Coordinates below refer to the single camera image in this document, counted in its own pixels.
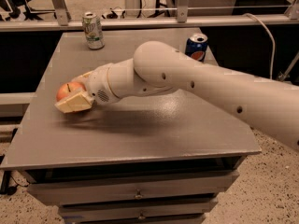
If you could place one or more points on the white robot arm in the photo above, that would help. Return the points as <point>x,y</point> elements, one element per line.
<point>269,106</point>

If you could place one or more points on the green white 7up can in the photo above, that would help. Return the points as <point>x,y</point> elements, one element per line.
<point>93,30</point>

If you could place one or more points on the blue pepsi can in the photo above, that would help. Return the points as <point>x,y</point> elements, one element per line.
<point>196,46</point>

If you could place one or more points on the lower metal drawer knob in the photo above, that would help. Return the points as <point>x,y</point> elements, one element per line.
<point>141,216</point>

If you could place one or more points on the grey drawer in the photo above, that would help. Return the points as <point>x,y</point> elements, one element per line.
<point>122,211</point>
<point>124,189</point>

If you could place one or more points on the grey metal railing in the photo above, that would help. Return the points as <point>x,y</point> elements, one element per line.
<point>124,14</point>

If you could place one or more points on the red yellow apple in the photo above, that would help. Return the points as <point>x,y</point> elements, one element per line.
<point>68,89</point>

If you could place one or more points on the grey top drawer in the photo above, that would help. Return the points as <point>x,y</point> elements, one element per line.
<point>124,189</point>

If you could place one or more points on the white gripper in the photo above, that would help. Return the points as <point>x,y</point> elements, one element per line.
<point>97,85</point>

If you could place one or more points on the metal drawer knob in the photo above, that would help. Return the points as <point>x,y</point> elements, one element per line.
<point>141,216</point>
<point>138,195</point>

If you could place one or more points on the grey lower drawer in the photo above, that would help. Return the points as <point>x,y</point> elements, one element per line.
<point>122,211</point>

